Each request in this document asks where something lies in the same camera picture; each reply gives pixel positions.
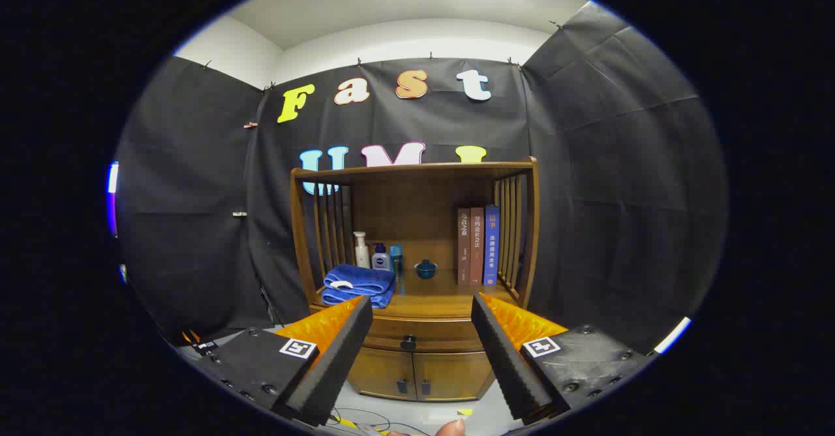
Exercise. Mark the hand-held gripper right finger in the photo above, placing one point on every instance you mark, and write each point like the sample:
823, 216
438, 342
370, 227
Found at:
505, 358

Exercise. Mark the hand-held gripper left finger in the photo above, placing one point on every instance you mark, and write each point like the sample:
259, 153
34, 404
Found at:
339, 358

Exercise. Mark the wooden drawer with black knob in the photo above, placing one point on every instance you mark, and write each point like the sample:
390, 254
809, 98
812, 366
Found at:
424, 328

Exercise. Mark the wooden countertop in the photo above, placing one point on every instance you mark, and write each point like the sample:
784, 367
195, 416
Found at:
430, 299

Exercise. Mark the wooden cabinet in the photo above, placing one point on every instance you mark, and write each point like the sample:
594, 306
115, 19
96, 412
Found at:
404, 214

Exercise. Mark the folded blue towel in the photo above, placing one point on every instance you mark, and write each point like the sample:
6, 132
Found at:
359, 279

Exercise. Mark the white lotion bottle blue cap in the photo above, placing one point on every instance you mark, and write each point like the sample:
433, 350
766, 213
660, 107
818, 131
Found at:
381, 261

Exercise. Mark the blue book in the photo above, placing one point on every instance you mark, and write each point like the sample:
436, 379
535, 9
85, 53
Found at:
491, 253

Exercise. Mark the white pump bottle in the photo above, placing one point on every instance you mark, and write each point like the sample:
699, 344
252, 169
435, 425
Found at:
361, 253

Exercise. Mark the reddish brown book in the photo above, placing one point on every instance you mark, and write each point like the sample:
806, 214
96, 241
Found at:
477, 253

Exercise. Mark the dark brown book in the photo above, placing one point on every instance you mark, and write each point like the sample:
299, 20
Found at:
463, 253

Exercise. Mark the clear blue bottle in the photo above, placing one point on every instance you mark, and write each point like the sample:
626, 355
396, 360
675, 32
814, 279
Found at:
396, 260

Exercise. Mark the blue lidded teacup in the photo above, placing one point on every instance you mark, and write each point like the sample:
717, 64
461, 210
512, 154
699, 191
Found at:
426, 269

